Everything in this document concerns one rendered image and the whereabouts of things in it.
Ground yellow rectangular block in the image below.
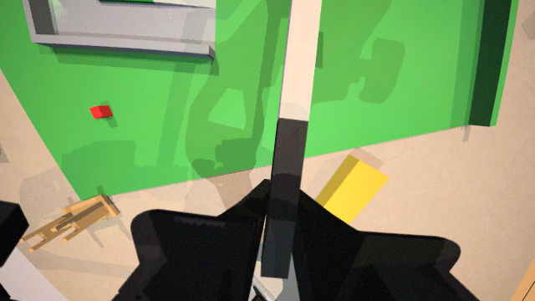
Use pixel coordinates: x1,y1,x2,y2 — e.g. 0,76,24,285
315,155,390,224

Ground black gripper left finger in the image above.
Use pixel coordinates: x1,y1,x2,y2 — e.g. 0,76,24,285
130,179,270,301

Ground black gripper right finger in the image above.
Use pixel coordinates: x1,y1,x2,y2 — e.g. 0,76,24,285
292,189,461,301

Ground green putting mat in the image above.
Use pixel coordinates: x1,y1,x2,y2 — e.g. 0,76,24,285
0,0,485,201

